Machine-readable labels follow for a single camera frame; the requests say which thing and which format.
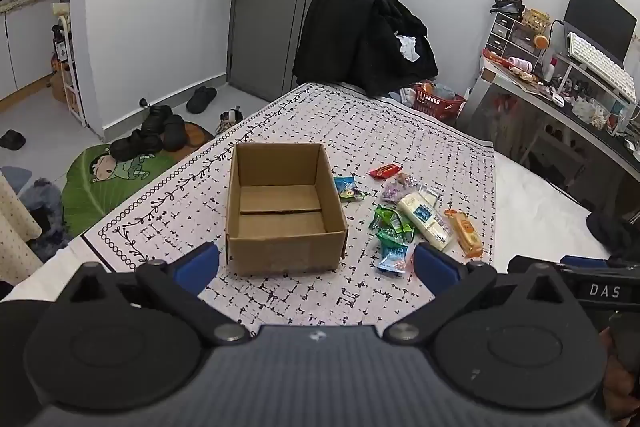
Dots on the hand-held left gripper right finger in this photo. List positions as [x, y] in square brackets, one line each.
[436, 268]

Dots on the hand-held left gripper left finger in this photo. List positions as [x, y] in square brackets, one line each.
[196, 268]

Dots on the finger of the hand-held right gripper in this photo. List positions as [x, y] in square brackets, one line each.
[585, 262]

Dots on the light blue snack packet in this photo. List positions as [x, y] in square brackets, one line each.
[392, 258]

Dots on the orange snack packet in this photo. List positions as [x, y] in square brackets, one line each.
[466, 232]

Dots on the white cream sandwich packet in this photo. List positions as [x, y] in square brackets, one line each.
[425, 217]

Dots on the purple snack packet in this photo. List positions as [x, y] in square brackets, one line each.
[392, 194]

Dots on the clear pastry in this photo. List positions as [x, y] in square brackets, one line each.
[407, 181]

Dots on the brown cardboard box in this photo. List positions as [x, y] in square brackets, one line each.
[280, 217]

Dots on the red snack packet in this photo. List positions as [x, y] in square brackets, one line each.
[386, 171]

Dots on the blue green snack packet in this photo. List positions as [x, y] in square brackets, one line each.
[349, 188]

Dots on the person's right hand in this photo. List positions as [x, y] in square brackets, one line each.
[617, 387]

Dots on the dark cloth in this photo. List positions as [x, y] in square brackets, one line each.
[615, 234]

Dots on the green cartoon floor mat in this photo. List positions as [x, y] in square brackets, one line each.
[115, 187]

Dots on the brown round floor mat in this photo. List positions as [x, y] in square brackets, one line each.
[192, 137]

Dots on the black shoe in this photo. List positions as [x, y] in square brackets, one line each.
[135, 146]
[156, 119]
[174, 133]

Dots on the black and white printed blanket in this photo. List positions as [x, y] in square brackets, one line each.
[390, 132]

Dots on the beige sneaker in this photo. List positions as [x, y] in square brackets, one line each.
[230, 119]

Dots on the white desk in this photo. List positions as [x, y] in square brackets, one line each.
[550, 107]

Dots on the red plastic basket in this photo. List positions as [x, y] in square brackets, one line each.
[435, 104]

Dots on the grey blue fuzzy cloth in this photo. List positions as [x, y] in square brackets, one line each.
[45, 202]

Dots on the clear monitor riser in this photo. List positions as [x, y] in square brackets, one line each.
[595, 97]

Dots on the black slipper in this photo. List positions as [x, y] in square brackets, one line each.
[12, 140]
[201, 99]

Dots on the black door stopper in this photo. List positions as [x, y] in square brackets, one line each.
[145, 103]

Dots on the light blue cloth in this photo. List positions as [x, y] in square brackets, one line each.
[402, 97]

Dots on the dotted tablecloth table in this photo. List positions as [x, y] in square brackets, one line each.
[17, 227]

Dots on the white keyboard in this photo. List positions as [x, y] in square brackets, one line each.
[600, 64]

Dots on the grey blue floor cushion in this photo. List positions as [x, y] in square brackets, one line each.
[15, 179]

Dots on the pink and white jar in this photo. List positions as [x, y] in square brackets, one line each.
[525, 66]

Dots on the red flat box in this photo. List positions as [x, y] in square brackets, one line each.
[497, 57]

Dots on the white crumpled cloth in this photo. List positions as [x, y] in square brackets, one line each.
[409, 47]

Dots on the orange round toy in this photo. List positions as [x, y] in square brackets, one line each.
[541, 42]

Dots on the white shelf rack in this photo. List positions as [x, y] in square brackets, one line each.
[75, 72]

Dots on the grey drawer organizer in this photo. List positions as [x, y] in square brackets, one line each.
[502, 32]

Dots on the woven bamboo basket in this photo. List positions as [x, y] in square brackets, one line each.
[536, 21]

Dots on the chair with black clothes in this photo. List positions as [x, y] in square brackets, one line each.
[350, 37]

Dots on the black monitor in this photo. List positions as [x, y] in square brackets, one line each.
[597, 14]

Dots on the black spray bottle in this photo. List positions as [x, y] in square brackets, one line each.
[61, 49]

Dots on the grey door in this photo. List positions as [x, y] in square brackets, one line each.
[280, 7]

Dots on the white kitchen cabinet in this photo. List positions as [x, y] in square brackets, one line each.
[25, 47]

